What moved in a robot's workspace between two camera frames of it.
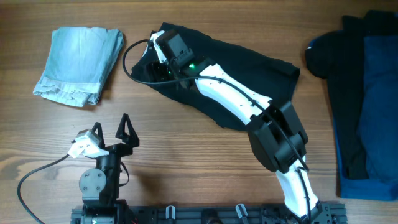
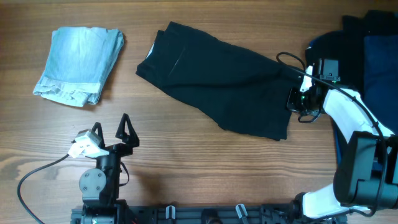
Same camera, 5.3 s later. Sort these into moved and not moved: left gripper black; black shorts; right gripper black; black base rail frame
Moved: right gripper black
Not moved: black shorts; black base rail frame; left gripper black
